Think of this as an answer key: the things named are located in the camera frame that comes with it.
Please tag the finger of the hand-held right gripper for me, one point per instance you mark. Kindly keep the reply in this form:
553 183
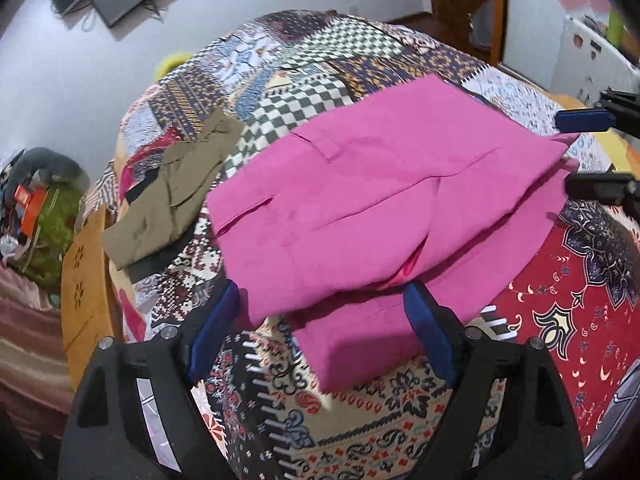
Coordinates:
597 186
582 120

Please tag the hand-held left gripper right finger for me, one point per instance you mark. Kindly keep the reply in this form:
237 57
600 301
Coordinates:
429 331

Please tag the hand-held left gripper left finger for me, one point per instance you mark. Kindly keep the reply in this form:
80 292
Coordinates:
216 331

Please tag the pink pants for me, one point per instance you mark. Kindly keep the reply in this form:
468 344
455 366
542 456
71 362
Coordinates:
370 195

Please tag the olive green pants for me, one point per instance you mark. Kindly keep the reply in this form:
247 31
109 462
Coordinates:
175 195

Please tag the white appliance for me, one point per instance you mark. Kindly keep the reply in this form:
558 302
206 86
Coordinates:
585 65

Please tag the orange wooden bed board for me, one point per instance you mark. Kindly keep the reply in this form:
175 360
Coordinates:
90 300

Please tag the striped brown rug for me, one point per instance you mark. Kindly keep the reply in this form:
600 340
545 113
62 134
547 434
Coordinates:
27 350

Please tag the green patterned cloth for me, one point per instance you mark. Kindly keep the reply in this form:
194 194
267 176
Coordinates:
55 230

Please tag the orange box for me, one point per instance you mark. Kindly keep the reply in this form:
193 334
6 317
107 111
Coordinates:
30 207

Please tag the grey cloth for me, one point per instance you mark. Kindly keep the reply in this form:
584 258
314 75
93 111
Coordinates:
52 162

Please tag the yellow cloth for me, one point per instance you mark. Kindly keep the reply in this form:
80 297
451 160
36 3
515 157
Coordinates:
170 64

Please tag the patchwork printed blanket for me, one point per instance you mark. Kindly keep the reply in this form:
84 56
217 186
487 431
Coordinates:
310 75

